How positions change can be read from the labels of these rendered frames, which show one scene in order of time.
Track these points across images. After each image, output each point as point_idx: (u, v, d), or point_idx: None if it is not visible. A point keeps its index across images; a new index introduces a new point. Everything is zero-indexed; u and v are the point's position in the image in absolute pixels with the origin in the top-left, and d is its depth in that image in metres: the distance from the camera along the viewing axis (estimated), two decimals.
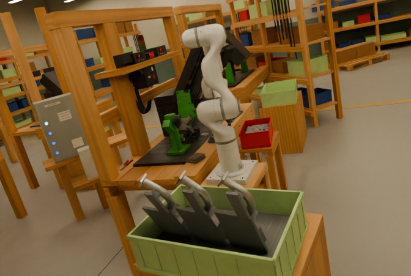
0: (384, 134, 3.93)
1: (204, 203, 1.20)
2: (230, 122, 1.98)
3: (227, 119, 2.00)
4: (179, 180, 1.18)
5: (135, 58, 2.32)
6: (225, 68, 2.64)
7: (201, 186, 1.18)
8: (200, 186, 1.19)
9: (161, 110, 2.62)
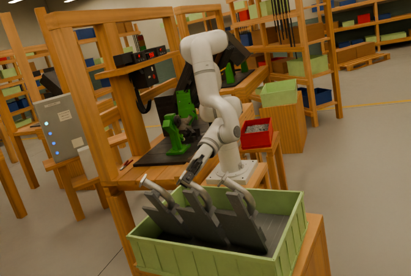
0: (384, 134, 3.93)
1: (204, 203, 1.20)
2: (191, 169, 1.18)
3: (199, 167, 1.20)
4: (179, 180, 1.18)
5: (135, 58, 2.32)
6: (225, 68, 2.64)
7: (201, 186, 1.18)
8: (200, 186, 1.19)
9: (161, 110, 2.62)
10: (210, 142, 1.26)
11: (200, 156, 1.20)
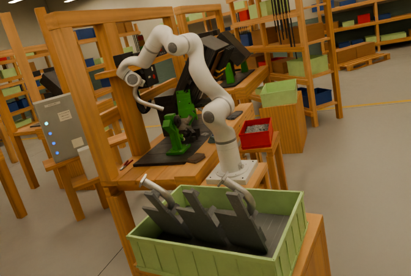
0: (384, 134, 3.93)
1: (138, 98, 2.25)
2: None
3: None
4: None
5: None
6: (225, 68, 2.64)
7: (133, 89, 2.22)
8: (135, 89, 2.22)
9: (161, 110, 2.62)
10: None
11: None
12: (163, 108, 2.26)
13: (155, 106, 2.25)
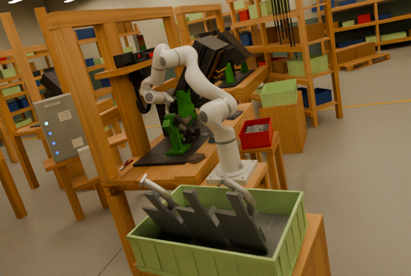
0: (384, 134, 3.93)
1: (169, 113, 2.46)
2: None
3: None
4: (174, 96, 2.44)
5: (135, 58, 2.32)
6: (225, 68, 2.64)
7: (166, 104, 2.44)
8: (167, 105, 2.43)
9: (161, 110, 2.62)
10: None
11: None
12: (185, 128, 2.39)
13: (179, 125, 2.41)
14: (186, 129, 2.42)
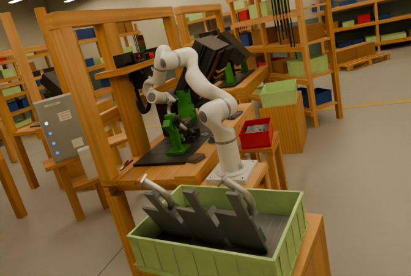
0: (384, 134, 3.93)
1: (170, 113, 2.49)
2: None
3: None
4: (175, 96, 2.46)
5: (135, 58, 2.32)
6: (225, 68, 2.64)
7: (167, 104, 2.47)
8: (169, 105, 2.46)
9: (161, 110, 2.62)
10: None
11: None
12: (186, 128, 2.41)
13: (180, 125, 2.43)
14: (188, 129, 2.44)
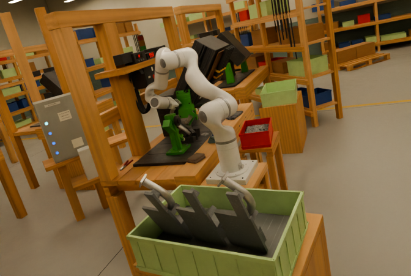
0: (384, 134, 3.93)
1: None
2: None
3: None
4: (178, 101, 2.45)
5: (135, 58, 2.32)
6: (225, 68, 2.64)
7: (170, 109, 2.46)
8: (172, 109, 2.45)
9: (161, 110, 2.62)
10: None
11: None
12: (190, 133, 2.40)
13: (184, 129, 2.42)
14: None
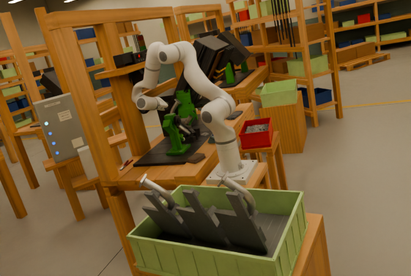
0: (384, 134, 3.93)
1: None
2: None
3: None
4: (178, 101, 2.45)
5: (135, 58, 2.32)
6: (225, 68, 2.64)
7: (170, 109, 2.46)
8: (172, 109, 2.45)
9: (161, 110, 2.62)
10: None
11: None
12: (190, 133, 2.40)
13: (184, 129, 2.42)
14: None
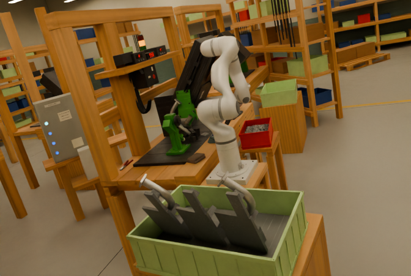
0: (384, 134, 3.93)
1: None
2: None
3: None
4: (178, 101, 2.45)
5: (135, 58, 2.32)
6: None
7: (170, 109, 2.46)
8: (172, 109, 2.45)
9: (161, 110, 2.62)
10: None
11: None
12: (190, 133, 2.40)
13: (184, 129, 2.42)
14: None
